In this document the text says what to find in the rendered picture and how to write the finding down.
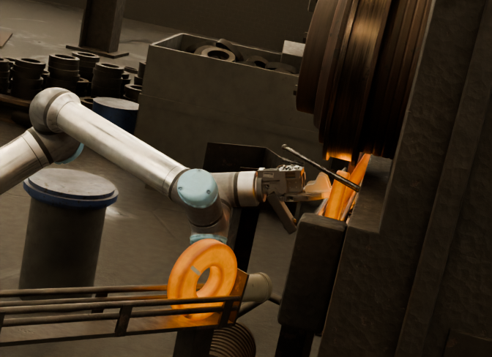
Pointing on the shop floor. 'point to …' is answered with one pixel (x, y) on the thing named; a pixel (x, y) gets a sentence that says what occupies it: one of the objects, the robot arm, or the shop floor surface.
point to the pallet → (64, 80)
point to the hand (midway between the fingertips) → (337, 193)
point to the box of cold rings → (222, 103)
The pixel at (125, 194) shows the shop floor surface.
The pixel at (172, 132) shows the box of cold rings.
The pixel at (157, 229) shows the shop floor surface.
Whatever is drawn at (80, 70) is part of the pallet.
